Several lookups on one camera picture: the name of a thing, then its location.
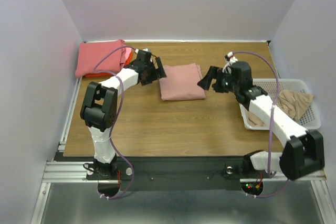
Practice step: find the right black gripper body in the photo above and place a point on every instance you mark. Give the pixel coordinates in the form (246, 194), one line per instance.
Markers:
(217, 79)

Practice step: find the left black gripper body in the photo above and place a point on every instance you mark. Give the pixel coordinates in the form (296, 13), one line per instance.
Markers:
(151, 74)

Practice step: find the dusty pink printed t-shirt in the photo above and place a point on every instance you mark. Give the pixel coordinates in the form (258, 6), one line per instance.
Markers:
(180, 83)

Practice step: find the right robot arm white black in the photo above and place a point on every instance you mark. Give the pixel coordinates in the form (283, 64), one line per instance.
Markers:
(303, 150)

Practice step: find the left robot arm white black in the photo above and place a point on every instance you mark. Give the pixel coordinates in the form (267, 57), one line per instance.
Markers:
(102, 105)

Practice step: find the folded orange red t-shirt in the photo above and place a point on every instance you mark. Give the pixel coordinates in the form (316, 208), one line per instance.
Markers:
(96, 75)

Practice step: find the folded light pink t-shirt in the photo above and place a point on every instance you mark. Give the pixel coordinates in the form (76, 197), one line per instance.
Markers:
(126, 56)

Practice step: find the beige crumpled t-shirt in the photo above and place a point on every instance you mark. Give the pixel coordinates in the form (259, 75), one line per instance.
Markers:
(297, 105)

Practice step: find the folded coral pink t-shirt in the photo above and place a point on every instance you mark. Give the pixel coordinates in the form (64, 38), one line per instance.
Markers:
(91, 53)

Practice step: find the white plastic laundry basket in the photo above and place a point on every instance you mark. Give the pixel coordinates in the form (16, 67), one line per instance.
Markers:
(269, 85)

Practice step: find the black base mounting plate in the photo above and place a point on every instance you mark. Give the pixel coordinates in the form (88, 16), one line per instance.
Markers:
(175, 173)

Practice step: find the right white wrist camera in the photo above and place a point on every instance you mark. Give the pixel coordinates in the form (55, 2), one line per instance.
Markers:
(230, 59)

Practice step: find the aluminium frame rail left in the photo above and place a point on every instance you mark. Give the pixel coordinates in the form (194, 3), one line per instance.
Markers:
(65, 130)

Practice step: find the aluminium frame rail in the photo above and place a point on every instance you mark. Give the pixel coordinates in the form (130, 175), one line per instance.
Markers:
(64, 172)
(65, 130)

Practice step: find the aluminium frame rail front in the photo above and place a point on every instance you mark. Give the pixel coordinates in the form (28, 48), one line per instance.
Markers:
(64, 172)

